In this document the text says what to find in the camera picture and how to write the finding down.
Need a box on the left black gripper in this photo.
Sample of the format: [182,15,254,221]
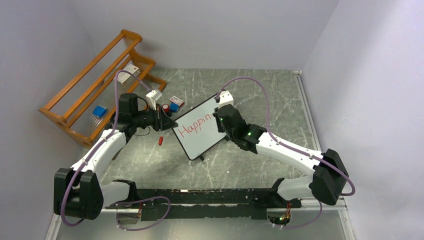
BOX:
[132,103,178,132]

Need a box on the black framed whiteboard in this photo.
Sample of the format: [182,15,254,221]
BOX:
[172,96,227,161]

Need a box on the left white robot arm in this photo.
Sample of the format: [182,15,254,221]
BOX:
[53,93,178,221]

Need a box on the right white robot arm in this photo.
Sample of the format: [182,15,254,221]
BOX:
[213,104,349,207]

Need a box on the blue small block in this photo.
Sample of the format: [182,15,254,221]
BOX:
[169,102,180,113]

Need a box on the red white small box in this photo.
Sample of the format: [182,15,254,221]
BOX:
[169,95,185,108]

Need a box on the white red box on rack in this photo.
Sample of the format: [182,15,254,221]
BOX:
[117,63,140,85]

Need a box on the blue block on rack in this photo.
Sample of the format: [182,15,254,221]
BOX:
[92,105,108,118]

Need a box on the orange wooden rack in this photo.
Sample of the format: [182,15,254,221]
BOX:
[39,29,167,149]

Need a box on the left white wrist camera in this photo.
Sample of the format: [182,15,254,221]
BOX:
[145,89,162,110]

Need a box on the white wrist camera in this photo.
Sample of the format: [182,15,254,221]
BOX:
[215,90,234,108]
[145,89,162,110]

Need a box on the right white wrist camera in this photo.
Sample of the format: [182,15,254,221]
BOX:
[215,90,234,108]

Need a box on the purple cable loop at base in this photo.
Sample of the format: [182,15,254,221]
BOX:
[115,196,171,232]

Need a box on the black base frame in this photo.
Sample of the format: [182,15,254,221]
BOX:
[137,188,302,222]

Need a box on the aluminium rail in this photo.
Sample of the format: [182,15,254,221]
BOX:
[44,70,357,240]

